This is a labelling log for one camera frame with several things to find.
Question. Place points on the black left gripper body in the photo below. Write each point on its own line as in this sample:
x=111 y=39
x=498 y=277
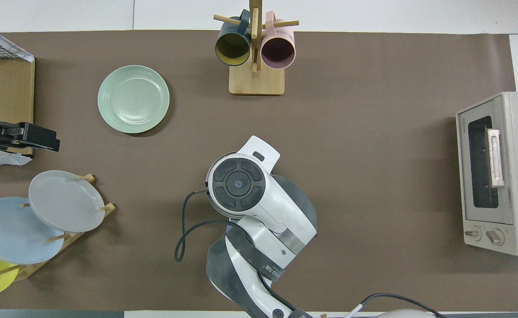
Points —
x=38 y=138

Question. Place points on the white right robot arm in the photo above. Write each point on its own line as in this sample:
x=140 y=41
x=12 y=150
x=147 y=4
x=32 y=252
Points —
x=259 y=207

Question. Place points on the grey plate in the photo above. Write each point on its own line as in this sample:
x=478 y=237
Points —
x=64 y=201

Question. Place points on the light blue plate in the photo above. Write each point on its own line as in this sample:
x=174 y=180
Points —
x=11 y=232

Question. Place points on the light green plate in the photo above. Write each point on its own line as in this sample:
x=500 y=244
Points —
x=133 y=99

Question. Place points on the wooden plate rack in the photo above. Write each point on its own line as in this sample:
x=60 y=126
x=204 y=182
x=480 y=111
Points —
x=33 y=267

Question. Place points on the dark teal mug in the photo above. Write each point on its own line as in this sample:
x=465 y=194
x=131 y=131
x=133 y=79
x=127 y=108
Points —
x=232 y=47

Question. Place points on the wooden mug tree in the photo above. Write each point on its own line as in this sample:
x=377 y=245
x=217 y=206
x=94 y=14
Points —
x=257 y=81

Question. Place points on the pink mug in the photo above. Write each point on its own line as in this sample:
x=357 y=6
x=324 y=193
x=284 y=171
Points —
x=278 y=49

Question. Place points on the brown table mat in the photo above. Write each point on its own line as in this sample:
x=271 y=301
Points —
x=374 y=198

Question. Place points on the beige toaster oven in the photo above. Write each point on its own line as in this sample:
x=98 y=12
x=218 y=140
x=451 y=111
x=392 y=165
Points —
x=517 y=176

